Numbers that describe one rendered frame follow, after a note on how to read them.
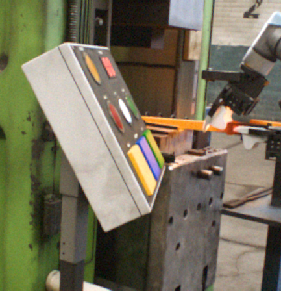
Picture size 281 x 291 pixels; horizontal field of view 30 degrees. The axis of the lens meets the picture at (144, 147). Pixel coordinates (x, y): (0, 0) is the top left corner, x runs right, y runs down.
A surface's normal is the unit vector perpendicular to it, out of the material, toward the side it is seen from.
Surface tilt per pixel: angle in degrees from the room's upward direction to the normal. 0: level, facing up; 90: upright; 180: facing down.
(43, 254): 90
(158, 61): 90
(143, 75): 90
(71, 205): 90
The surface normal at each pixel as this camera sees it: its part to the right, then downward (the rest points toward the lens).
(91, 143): -0.11, 0.16
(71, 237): -0.51, 0.11
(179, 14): 0.85, 0.15
